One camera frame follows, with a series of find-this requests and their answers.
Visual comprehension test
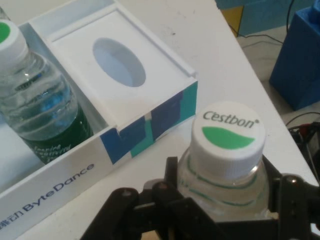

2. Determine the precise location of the blue plastic bin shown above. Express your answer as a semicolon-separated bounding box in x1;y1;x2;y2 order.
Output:
268;0;320;112

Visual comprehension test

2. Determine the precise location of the green label water bottle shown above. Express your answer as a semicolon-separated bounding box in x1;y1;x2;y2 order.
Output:
176;101;274;224
0;20;95;166

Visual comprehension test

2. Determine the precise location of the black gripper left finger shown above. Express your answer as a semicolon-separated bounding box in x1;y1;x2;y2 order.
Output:
81;156;221;240

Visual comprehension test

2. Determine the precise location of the thin black floor cable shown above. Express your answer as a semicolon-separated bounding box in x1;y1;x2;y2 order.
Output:
231;0;297;45

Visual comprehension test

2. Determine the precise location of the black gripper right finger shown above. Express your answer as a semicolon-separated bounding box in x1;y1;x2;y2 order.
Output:
261;157;320;240

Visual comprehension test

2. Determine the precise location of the black device with red parts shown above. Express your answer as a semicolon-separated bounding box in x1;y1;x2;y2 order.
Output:
284;109;320;187

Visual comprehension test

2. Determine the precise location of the white insert with oval hole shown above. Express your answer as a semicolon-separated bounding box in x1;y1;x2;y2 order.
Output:
46;6;198;131

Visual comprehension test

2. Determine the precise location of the white ByteDance cardboard box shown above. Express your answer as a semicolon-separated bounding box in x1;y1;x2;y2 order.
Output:
0;0;199;232

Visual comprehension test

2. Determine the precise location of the yellow foam block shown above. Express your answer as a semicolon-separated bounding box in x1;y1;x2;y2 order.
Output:
223;5;245;38

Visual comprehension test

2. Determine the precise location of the blue foam block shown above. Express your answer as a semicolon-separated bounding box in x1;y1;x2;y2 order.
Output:
214;0;294;36

